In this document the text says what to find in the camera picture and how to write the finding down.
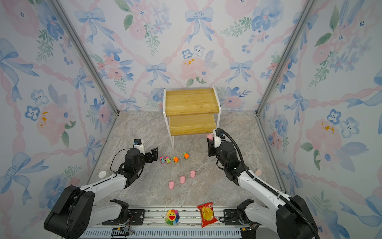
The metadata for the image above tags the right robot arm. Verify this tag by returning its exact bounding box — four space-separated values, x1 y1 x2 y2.
207 134 319 239

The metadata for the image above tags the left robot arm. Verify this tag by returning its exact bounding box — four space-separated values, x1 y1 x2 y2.
43 147 159 239

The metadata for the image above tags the pink toy car leftmost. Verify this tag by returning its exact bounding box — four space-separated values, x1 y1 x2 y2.
159 156 166 164

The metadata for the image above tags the pink green toy car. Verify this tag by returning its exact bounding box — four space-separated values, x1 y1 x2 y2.
165 156 172 164

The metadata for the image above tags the green orange toy truck right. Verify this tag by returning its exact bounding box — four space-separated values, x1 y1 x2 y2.
183 152 190 159

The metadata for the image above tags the green orange mixer toy truck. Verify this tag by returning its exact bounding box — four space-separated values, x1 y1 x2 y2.
173 156 180 163

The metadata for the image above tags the rainbow smiling flower toy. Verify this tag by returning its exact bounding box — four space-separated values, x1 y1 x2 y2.
165 209 180 226

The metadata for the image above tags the red snack bag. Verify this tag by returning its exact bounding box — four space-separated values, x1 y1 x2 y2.
197 202 218 228

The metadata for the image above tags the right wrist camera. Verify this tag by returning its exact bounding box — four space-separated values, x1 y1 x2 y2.
213 130 226 148

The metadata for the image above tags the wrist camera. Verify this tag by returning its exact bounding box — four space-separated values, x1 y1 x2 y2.
213 130 226 148
133 138 145 154

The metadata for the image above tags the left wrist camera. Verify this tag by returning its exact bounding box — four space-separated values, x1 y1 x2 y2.
133 138 145 154

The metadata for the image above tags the wooden two-tier shelf white frame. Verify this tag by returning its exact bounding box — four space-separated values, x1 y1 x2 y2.
163 87 221 148

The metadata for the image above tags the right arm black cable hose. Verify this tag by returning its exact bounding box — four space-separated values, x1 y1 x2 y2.
214 127 320 239

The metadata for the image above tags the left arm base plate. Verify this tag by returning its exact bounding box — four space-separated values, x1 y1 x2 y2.
102 209 145 226

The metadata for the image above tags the aluminium front rail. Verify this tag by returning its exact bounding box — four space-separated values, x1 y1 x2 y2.
53 206 314 239

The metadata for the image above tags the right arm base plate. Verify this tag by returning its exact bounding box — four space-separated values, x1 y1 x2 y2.
220 209 249 226

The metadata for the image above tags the right aluminium corner post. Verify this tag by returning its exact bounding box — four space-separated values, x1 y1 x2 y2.
256 0 316 117

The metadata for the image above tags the aluminium corner post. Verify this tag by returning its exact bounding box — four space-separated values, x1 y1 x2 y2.
256 0 316 117
47 0 119 116

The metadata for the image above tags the left aluminium corner post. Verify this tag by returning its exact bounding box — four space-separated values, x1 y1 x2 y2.
47 0 119 116

